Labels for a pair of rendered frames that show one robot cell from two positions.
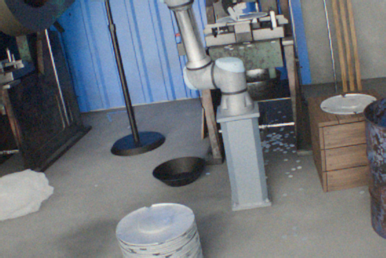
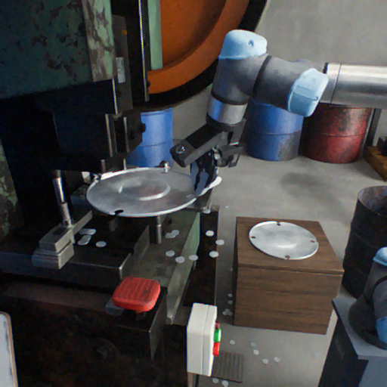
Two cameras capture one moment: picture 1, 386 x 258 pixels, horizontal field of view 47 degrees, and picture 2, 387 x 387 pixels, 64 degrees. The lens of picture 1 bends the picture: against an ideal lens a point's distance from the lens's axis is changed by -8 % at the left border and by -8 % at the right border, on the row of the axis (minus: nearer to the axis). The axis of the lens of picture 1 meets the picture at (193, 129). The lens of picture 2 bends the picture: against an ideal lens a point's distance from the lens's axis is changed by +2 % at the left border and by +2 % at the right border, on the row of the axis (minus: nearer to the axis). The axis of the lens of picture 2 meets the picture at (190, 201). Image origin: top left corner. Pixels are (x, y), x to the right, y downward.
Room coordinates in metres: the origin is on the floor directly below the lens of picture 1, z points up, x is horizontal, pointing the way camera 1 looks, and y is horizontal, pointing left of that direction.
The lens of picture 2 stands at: (2.53, 0.34, 1.11)
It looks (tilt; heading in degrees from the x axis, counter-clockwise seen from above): 27 degrees down; 267
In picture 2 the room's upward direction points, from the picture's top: straight up
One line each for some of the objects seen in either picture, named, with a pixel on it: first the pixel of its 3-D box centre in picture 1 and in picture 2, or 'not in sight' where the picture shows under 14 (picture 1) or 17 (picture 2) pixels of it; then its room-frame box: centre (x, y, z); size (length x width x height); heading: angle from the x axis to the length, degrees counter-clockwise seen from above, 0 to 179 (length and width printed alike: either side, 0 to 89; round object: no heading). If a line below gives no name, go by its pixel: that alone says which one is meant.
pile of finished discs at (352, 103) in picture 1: (349, 103); (283, 239); (2.07, -0.77, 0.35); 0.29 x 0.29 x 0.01
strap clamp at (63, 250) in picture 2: (216, 23); (65, 225); (2.79, -0.25, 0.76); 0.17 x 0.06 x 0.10; 75
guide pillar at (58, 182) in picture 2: not in sight; (58, 187); (2.82, -0.35, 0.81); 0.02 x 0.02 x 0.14; 75
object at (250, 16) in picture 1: (241, 17); (144, 188); (2.62, -0.38, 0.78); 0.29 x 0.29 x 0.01
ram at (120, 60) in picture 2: not in sight; (100, 83); (2.70, -0.40, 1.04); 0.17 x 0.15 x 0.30; 165
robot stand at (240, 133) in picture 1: (245, 156); (359, 379); (2.01, -0.21, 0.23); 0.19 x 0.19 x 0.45; 82
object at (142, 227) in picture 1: (154, 223); not in sight; (1.50, 0.20, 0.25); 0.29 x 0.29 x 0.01
